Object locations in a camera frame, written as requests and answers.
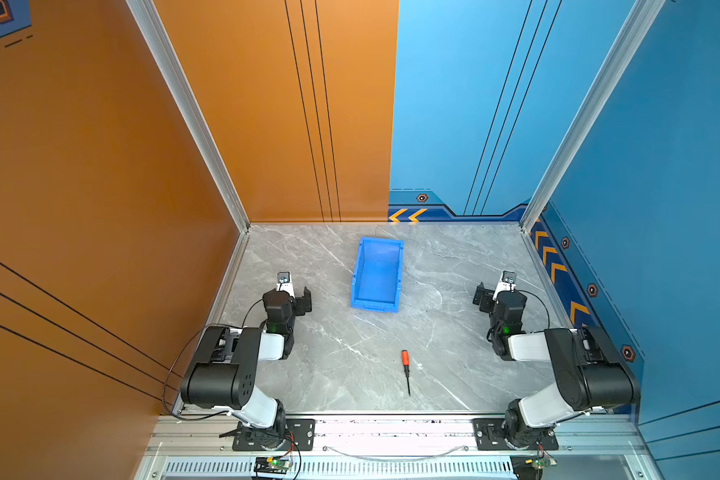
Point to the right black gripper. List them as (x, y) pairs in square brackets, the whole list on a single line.
[(483, 298)]

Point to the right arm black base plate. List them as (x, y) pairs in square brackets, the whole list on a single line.
[(494, 434)]

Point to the aluminium front rail frame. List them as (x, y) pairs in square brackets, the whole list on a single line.
[(398, 445)]

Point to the right green circuit board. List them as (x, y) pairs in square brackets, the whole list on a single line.
[(531, 468)]

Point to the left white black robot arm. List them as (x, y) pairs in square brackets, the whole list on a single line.
[(221, 375)]

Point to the aluminium corner post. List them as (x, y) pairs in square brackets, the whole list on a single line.
[(641, 17), (154, 33)]

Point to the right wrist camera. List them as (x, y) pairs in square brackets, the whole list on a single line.
[(507, 281)]

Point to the left green circuit board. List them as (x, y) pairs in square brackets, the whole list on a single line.
[(272, 467)]

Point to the right aluminium corner post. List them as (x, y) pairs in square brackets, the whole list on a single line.
[(641, 17)]

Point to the left aluminium corner post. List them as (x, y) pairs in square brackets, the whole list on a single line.
[(154, 33)]

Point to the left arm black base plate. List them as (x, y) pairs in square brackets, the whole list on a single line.
[(296, 433)]

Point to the green circuit board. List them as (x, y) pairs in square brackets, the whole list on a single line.
[(272, 467), (531, 468)]

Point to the blue plastic bin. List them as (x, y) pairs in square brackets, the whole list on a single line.
[(377, 278)]

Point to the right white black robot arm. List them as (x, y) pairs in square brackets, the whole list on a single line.
[(589, 373)]

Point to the red black screwdriver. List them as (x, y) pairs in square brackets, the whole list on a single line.
[(405, 358)]

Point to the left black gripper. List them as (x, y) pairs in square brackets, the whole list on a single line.
[(301, 301)]

